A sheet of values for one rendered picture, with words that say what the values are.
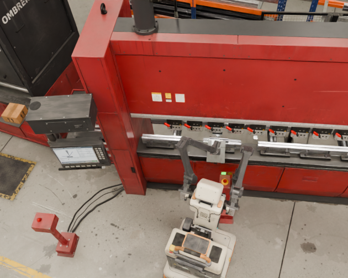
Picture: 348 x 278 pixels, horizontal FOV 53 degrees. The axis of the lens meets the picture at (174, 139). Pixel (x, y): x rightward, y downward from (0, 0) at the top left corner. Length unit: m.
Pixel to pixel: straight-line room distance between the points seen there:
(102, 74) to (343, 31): 1.80
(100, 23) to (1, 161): 3.02
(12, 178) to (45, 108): 2.36
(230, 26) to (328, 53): 0.73
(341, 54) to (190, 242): 1.96
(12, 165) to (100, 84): 2.70
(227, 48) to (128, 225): 2.54
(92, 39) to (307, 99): 1.81
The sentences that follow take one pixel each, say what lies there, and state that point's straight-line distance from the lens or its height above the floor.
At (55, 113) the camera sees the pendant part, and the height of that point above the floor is 1.95.
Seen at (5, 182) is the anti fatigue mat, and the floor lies 0.02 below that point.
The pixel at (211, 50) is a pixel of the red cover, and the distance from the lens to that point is 2.67.
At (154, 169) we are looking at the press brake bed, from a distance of 4.01.
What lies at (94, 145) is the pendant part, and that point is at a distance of 3.01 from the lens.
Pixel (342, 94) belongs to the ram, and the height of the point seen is 1.81.
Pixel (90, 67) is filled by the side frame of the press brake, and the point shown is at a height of 2.20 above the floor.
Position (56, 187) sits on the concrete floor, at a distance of 4.83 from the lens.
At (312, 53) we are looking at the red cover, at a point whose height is 2.24.
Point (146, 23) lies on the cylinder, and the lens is 2.69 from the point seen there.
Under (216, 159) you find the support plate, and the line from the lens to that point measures 3.49.
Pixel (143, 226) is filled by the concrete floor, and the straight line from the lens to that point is 4.30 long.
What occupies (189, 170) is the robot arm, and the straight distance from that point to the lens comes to 3.02.
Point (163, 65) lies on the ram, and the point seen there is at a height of 2.05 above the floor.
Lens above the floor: 3.98
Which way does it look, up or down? 55 degrees down
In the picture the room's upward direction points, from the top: 6 degrees counter-clockwise
